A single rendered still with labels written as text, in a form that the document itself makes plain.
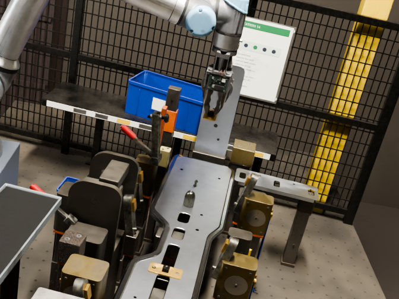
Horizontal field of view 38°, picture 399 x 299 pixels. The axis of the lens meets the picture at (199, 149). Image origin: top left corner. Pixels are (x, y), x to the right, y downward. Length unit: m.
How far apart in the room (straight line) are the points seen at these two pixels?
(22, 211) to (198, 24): 0.60
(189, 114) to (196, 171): 0.27
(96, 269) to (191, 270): 0.28
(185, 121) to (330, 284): 0.78
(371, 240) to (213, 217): 2.34
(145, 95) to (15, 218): 1.00
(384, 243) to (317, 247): 1.70
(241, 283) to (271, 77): 1.01
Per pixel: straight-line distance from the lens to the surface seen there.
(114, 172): 1.46
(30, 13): 1.63
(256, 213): 1.78
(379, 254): 3.83
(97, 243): 1.38
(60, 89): 2.36
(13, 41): 1.65
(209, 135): 2.07
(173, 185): 1.83
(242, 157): 2.05
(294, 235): 2.07
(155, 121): 1.77
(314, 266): 2.20
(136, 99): 2.19
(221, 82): 1.64
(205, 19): 1.44
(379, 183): 4.34
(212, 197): 1.81
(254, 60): 2.25
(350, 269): 2.25
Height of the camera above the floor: 1.89
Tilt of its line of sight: 25 degrees down
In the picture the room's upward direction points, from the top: 12 degrees clockwise
